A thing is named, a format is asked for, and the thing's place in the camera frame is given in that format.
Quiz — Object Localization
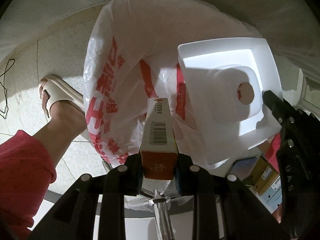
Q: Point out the white slipper left foot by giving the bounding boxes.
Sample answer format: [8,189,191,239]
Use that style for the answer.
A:
[39,75,85,118]

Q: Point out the white red plastic trash bag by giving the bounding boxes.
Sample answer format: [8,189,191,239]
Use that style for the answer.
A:
[84,2,259,170]

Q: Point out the red trousers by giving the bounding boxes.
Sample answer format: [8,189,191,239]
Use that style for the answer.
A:
[1,130,56,239]

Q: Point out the white red medicine box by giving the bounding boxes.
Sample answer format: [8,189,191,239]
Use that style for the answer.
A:
[139,98,178,180]

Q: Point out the white foam tray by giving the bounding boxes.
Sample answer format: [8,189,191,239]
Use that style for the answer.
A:
[178,37,283,165]

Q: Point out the chrome stool base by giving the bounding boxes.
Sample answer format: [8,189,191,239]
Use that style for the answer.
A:
[98,156,191,239]

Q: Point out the yellow cardboard box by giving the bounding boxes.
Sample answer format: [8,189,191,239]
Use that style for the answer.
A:
[248,156,279,196]

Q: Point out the white toilet paper roll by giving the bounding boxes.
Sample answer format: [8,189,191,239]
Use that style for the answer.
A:
[206,65,263,125]

